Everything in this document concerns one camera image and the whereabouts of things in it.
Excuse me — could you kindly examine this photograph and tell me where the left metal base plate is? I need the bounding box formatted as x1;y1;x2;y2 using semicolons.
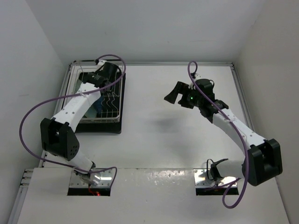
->
69;169;114;188

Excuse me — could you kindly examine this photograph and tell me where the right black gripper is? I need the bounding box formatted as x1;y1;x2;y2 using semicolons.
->
164;81;203;109

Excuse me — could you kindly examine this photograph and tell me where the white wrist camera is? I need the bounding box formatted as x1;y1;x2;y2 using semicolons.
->
96;60;107;70
189;73;201;90

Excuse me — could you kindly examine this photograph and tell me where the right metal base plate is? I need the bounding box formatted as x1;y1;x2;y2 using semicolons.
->
193;168;236;189

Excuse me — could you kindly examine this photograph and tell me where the dark blue leaf dish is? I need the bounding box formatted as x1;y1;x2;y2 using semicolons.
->
93;98;103;114

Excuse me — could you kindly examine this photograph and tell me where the metal base plate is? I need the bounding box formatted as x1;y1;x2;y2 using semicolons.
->
193;168;236;189
69;169;114;188

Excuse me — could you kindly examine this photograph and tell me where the black drainer tray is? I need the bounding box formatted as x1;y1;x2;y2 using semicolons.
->
76;76;126;134

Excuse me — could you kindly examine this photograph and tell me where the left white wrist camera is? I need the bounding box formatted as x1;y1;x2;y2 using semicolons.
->
96;60;107;70

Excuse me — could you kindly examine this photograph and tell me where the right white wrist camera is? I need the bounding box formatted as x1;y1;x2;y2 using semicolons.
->
189;73;201;90

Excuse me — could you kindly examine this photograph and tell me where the light green plate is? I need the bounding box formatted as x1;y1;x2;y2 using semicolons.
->
84;106;97;119

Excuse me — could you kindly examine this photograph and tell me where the white wire dish rack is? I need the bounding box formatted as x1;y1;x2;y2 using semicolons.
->
65;64;125;123

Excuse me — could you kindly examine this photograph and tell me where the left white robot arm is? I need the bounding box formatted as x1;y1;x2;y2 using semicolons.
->
40;60;120;180

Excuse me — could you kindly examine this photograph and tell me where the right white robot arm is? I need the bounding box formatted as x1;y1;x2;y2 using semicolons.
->
164;79;283;186

